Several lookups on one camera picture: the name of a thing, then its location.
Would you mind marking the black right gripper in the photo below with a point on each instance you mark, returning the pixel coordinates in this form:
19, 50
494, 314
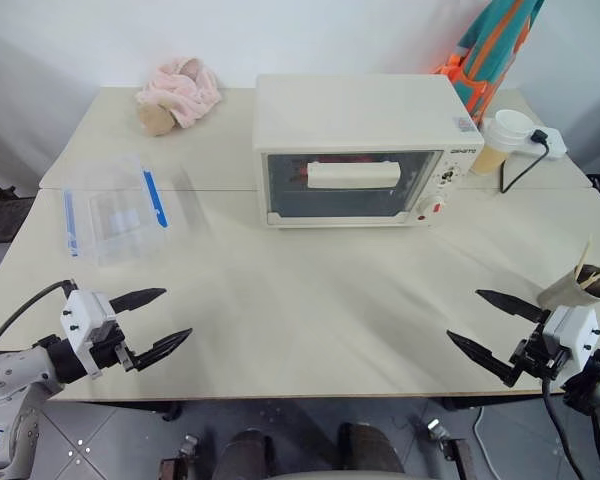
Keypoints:
534, 357

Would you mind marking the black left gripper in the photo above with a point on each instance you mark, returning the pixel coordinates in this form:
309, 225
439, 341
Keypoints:
107, 352

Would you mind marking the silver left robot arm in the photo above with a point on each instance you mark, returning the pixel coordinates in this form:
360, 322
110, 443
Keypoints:
5, 375

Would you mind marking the white knob with red marker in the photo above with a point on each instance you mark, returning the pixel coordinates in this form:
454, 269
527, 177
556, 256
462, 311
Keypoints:
432, 206

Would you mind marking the white toaster oven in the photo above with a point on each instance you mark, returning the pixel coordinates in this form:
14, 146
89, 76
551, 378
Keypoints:
350, 110

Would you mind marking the paper cup with sticks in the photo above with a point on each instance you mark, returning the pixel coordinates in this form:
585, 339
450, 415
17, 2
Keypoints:
570, 296

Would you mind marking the clear plastic box blue clips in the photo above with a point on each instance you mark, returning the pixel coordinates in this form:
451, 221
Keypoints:
115, 220

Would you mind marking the white paper cup brown sleeve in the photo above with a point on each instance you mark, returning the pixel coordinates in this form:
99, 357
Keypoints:
495, 150

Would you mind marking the white power strip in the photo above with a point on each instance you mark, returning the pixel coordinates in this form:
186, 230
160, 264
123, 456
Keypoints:
555, 142

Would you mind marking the tan plush item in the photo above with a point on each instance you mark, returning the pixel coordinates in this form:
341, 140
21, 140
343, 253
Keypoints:
155, 120

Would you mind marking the pink fluffy cloth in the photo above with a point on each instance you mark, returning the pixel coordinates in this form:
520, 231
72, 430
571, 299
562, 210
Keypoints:
185, 92

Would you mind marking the teal orange fabric item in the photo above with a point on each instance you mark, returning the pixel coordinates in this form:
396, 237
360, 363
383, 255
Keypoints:
490, 50

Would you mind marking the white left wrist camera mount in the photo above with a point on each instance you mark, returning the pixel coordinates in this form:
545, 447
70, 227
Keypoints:
82, 312

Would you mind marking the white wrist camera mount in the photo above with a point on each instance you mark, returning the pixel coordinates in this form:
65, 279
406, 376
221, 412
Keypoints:
572, 325
82, 312

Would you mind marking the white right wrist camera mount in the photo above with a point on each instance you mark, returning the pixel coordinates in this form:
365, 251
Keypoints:
572, 325

